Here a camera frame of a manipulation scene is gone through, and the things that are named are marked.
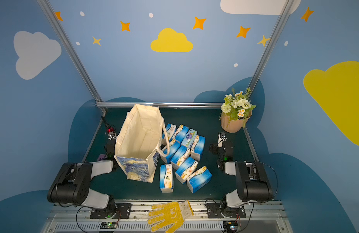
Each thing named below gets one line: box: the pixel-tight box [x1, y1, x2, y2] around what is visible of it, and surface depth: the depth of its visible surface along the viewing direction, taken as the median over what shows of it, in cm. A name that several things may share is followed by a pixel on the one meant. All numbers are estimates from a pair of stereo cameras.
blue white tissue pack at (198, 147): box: [190, 134, 206, 162], surface depth 92 cm
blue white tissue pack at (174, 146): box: [161, 139, 182, 164], surface depth 92 cm
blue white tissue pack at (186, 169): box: [175, 156, 199, 184], surface depth 83 cm
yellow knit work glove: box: [147, 200, 195, 233], surface depth 75 cm
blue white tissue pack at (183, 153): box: [170, 145, 191, 170], surface depth 88 cm
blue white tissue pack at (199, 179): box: [186, 166, 213, 194], surface depth 80 cm
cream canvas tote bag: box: [114, 104, 171, 184], surface depth 85 cm
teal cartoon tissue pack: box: [181, 128, 198, 149], surface depth 95 cm
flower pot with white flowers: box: [219, 87, 257, 134], surface depth 90 cm
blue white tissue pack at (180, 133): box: [171, 124, 190, 144], surface depth 98 cm
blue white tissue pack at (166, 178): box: [159, 164, 174, 194], surface depth 80 cm
